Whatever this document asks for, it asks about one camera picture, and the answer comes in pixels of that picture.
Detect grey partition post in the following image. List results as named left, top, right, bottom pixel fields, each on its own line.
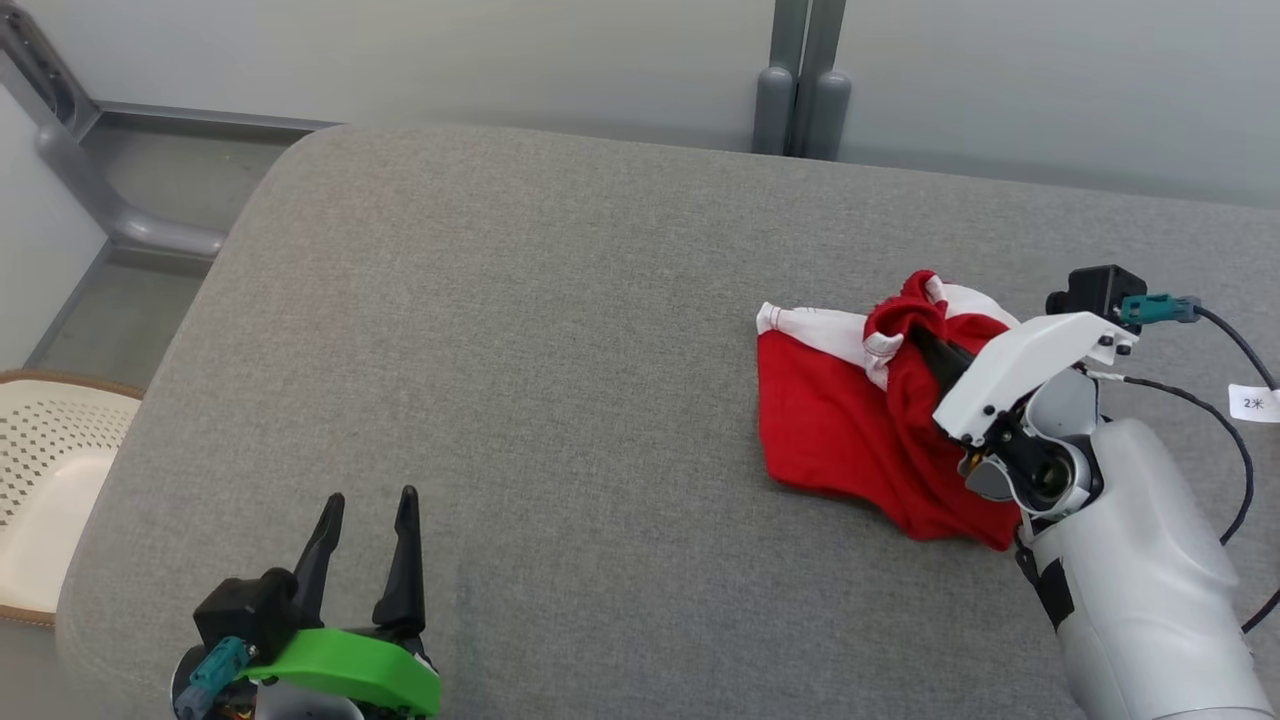
left=752, top=0, right=809, bottom=156
left=795, top=0, right=853, bottom=161

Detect teal left camera connector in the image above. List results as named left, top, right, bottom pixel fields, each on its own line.
left=175, top=637, right=253, bottom=716

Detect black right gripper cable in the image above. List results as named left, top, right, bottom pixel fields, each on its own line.
left=1080, top=368, right=1280, bottom=636

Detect teal right camera connector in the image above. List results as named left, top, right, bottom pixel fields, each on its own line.
left=1120, top=292, right=1203, bottom=327

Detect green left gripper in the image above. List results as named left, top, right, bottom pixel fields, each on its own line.
left=240, top=485, right=442, bottom=717

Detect teal camera connector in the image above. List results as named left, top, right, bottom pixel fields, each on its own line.
left=1120, top=292, right=1203, bottom=327
left=175, top=637, right=253, bottom=716

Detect cream perforated laundry basket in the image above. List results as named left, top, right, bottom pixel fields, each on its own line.
left=0, top=370, right=144, bottom=629

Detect white right cable label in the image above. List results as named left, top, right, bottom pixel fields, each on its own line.
left=1228, top=383, right=1280, bottom=424

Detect red Bulls 23 shorts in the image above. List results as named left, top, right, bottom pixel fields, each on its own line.
left=756, top=269, right=1023, bottom=552

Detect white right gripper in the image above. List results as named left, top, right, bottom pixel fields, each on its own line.
left=908, top=311, right=1139, bottom=448

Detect grey fabric sofa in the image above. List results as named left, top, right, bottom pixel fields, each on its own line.
left=55, top=123, right=1280, bottom=720

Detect black right camera cable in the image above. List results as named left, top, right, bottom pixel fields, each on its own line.
left=1195, top=305, right=1280, bottom=391

